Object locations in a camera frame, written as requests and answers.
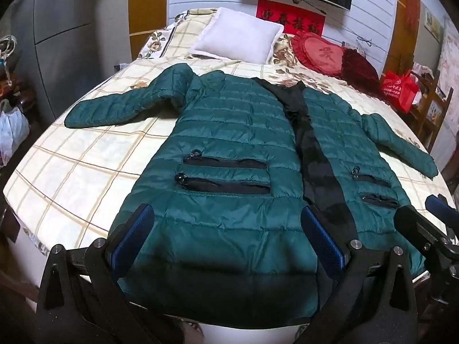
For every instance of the white plastic bag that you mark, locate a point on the white plastic bag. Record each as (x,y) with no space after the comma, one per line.
(12,129)

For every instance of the white square pillow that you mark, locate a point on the white square pillow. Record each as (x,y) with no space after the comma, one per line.
(236,36)

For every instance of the dark red velvet cushion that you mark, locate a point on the dark red velvet cushion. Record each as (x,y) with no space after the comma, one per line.
(362,68)

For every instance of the framed wall poster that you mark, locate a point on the framed wall poster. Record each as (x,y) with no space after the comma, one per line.
(434,23)

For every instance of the bed with floral checked sheet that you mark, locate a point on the bed with floral checked sheet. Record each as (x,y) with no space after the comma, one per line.
(89,150)

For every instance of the grey wardrobe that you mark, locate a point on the grey wardrobe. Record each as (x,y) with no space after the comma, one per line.
(71,25)

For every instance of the yellow wooden door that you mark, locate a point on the yellow wooden door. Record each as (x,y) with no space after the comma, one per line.
(147,7)

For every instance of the red heart-shaped pillow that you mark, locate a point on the red heart-shaped pillow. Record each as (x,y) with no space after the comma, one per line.
(319,53)

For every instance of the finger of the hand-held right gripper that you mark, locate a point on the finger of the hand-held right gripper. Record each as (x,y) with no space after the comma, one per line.
(419,231)
(443,206)

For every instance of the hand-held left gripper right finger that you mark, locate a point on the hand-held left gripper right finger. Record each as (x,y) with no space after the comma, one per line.
(322,240)

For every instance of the red paper wall banner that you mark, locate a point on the red paper wall banner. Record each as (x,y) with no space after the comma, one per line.
(287,16)

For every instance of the red shopping bag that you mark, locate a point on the red shopping bag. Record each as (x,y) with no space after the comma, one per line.
(398,89)

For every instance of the green quilted puffer jacket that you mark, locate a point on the green quilted puffer jacket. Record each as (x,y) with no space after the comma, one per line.
(222,132)

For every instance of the wooden chair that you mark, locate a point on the wooden chair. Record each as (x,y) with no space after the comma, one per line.
(426,107)

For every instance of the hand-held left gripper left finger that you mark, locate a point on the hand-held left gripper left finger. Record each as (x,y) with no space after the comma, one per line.
(133,233)

